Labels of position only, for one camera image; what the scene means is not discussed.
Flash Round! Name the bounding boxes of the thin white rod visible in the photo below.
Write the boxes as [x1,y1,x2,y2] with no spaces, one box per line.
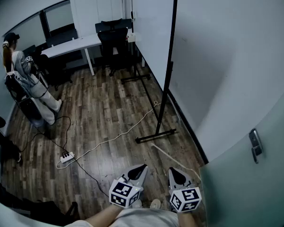
[151,143,202,182]

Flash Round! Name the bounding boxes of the frosted glass door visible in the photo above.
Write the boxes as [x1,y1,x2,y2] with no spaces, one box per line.
[198,79,284,227]

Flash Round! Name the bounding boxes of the dark desk divider panel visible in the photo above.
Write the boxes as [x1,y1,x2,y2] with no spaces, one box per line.
[95,18,133,34]
[45,28,79,48]

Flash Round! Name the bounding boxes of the person's left forearm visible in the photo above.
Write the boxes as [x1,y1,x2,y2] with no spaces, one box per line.
[85,203,124,227]

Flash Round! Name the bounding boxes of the person's right forearm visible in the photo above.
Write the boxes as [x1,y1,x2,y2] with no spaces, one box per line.
[177,210,197,227]

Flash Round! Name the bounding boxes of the black office chair with headrest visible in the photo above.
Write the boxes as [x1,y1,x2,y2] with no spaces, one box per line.
[97,19,133,77]

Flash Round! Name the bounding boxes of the black cable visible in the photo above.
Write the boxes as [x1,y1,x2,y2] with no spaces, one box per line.
[73,159,110,198]
[20,116,72,156]

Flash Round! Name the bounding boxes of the white desk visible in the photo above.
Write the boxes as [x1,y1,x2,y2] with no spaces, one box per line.
[41,32,142,77]

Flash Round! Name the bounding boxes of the white cable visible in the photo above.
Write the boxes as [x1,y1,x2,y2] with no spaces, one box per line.
[56,100,162,170]

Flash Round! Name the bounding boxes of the metal door handle lock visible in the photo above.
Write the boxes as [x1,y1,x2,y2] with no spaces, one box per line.
[248,128,264,164]

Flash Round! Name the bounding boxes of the person's light t-shirt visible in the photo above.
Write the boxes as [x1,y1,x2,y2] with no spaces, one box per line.
[63,207,180,227]

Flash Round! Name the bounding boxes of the glass window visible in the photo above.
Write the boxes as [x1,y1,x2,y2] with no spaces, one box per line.
[2,0,76,47]

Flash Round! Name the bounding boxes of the white power strip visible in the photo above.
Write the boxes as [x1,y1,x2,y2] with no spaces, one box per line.
[60,151,75,164]

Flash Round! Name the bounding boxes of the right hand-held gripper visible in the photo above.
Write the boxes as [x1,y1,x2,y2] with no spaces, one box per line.
[168,167,202,213]

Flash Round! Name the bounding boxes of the whiteboard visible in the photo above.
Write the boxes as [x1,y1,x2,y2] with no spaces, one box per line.
[120,0,179,144]

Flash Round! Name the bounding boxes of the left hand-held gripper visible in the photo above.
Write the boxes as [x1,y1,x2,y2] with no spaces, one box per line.
[108,164,149,209]

